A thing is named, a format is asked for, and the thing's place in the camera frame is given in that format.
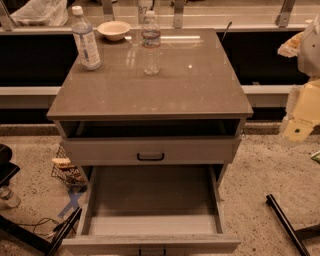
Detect white plastic bag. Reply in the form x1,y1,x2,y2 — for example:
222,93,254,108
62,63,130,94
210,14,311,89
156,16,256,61
11,0,68,26

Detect grey drawer cabinet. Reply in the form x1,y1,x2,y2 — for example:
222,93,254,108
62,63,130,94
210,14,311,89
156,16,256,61
47,29,252,178

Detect black drawer handle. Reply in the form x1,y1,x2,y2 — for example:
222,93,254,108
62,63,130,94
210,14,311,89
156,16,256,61
136,152,165,161

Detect open grey bottom drawer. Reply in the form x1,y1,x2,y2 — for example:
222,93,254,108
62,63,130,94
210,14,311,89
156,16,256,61
63,165,240,256

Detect black bar floor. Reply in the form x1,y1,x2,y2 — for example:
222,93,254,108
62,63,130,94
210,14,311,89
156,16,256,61
45,207,82,256
266,194,310,256

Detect blue tape cross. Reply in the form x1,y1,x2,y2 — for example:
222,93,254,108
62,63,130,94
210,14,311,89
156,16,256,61
57,186,87,218

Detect black bar left floor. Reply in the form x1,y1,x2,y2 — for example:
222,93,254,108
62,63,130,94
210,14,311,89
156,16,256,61
45,207,82,256

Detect black chair base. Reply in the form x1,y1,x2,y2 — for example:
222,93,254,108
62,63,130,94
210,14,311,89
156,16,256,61
0,144,20,187

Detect black cable on floor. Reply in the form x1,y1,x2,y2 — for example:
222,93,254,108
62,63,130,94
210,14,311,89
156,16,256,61
16,217,61,236

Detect green snack bag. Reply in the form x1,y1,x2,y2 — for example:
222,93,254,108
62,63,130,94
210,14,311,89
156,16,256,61
311,151,320,164

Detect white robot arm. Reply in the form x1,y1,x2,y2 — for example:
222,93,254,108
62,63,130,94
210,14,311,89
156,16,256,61
278,16,320,142

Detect clear bottle on floor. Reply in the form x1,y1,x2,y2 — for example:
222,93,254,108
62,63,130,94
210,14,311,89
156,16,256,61
0,186,21,208

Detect black wire basket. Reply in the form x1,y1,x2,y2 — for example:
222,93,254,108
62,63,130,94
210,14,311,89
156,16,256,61
51,146,85,188

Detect snack package in basket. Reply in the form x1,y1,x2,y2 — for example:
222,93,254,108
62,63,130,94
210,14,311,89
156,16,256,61
52,158,76,170

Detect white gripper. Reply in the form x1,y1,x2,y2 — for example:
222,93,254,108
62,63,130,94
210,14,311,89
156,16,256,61
277,32,320,142

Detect black bar right floor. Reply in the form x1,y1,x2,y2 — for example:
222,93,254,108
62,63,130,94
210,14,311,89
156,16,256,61
266,194,310,256

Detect clear plastic water bottle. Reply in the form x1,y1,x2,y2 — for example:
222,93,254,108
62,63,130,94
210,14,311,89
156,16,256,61
141,10,161,75

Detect white bowl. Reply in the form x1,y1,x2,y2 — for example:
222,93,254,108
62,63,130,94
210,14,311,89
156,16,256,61
97,21,131,41

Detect labelled white-cap bottle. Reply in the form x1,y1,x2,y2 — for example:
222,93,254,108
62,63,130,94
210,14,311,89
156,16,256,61
71,6,101,70

